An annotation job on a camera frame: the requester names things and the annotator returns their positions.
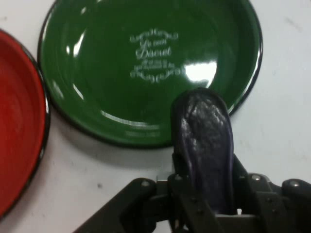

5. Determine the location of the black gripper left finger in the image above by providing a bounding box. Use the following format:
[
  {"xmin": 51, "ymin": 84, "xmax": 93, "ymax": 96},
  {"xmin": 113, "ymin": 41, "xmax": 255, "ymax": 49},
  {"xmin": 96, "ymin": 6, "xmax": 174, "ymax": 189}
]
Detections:
[{"xmin": 72, "ymin": 152, "xmax": 217, "ymax": 233}]

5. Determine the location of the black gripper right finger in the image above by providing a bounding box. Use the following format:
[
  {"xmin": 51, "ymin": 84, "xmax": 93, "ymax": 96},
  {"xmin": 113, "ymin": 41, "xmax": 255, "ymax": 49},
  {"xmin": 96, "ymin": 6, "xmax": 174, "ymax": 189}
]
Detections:
[{"xmin": 232, "ymin": 153, "xmax": 311, "ymax": 233}]

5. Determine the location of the purple toy eggplant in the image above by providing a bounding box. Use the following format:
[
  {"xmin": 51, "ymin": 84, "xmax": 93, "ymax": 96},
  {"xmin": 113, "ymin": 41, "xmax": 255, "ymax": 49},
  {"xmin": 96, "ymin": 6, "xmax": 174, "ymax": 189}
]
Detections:
[{"xmin": 171, "ymin": 87, "xmax": 238, "ymax": 216}]

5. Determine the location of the green enamel plate with print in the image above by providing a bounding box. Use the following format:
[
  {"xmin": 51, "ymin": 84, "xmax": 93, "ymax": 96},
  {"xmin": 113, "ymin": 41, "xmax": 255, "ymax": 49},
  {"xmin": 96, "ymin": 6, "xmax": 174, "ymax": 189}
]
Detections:
[{"xmin": 37, "ymin": 0, "xmax": 264, "ymax": 149}]

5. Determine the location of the red enamel plate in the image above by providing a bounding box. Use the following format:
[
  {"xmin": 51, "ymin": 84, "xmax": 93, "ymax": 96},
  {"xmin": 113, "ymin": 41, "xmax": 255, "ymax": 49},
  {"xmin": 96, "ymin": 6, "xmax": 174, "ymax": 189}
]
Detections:
[{"xmin": 0, "ymin": 28, "xmax": 51, "ymax": 220}]

